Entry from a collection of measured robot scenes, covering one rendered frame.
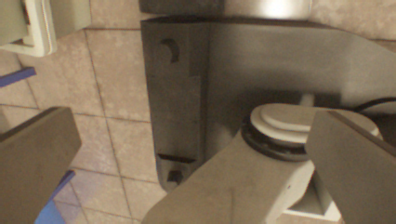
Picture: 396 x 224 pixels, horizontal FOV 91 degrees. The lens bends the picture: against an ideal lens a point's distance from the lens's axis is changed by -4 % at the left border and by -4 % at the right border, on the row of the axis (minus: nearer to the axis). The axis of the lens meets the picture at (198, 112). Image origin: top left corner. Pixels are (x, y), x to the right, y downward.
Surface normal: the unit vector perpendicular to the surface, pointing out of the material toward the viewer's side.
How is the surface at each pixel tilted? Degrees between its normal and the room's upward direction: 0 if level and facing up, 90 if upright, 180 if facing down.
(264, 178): 90
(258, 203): 90
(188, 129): 0
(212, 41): 0
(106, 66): 0
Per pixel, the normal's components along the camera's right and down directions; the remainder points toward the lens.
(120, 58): -0.20, 0.47
